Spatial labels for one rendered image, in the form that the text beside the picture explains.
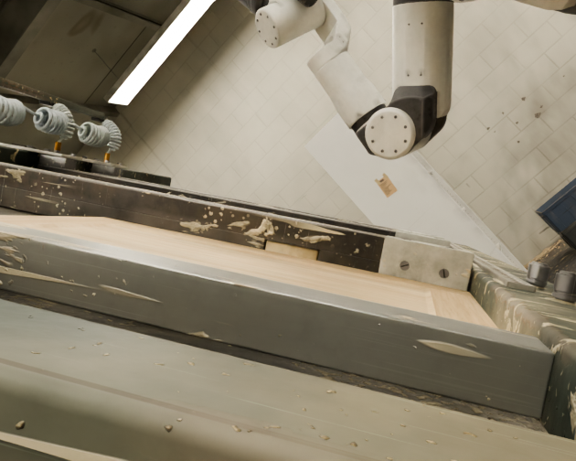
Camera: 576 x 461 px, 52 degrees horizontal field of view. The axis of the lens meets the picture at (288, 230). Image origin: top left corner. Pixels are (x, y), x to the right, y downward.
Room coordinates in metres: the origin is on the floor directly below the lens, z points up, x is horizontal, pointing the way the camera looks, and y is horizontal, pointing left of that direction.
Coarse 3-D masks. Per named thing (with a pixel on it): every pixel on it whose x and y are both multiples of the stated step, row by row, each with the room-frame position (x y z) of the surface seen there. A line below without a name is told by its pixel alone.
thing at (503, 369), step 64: (0, 256) 0.40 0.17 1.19; (64, 256) 0.39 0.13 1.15; (128, 256) 0.40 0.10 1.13; (192, 320) 0.38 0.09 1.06; (256, 320) 0.38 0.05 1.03; (320, 320) 0.37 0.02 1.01; (384, 320) 0.37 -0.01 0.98; (448, 320) 0.40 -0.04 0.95; (448, 384) 0.37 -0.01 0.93; (512, 384) 0.36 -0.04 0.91
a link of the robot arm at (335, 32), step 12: (324, 0) 0.91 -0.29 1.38; (336, 12) 0.92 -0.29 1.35; (324, 24) 0.95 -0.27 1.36; (336, 24) 0.91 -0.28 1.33; (348, 24) 0.92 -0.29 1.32; (324, 36) 0.96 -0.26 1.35; (336, 36) 0.91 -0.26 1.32; (348, 36) 0.92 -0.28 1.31; (324, 48) 0.90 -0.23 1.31; (336, 48) 0.91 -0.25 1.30; (312, 60) 0.91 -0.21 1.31; (324, 60) 0.90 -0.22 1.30
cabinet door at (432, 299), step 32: (32, 224) 0.64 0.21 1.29; (64, 224) 0.70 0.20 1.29; (96, 224) 0.77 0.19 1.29; (128, 224) 0.85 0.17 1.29; (192, 256) 0.66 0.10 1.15; (224, 256) 0.72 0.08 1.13; (256, 256) 0.79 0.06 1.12; (288, 256) 0.84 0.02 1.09; (320, 288) 0.60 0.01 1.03; (352, 288) 0.65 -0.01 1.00; (384, 288) 0.71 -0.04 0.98; (416, 288) 0.78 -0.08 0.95; (448, 288) 0.83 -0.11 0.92; (480, 320) 0.58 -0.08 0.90
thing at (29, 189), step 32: (0, 192) 0.92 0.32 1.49; (32, 192) 0.91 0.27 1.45; (64, 192) 0.90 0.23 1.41; (96, 192) 0.90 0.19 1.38; (128, 192) 0.89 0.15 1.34; (160, 192) 0.94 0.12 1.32; (160, 224) 0.89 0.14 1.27; (192, 224) 0.88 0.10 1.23; (224, 224) 0.88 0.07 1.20; (256, 224) 0.87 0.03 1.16; (288, 224) 0.86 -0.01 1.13; (320, 224) 0.86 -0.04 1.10; (320, 256) 0.86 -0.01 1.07; (352, 256) 0.86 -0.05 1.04; (384, 256) 0.85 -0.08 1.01; (416, 256) 0.84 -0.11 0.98; (448, 256) 0.84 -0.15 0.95
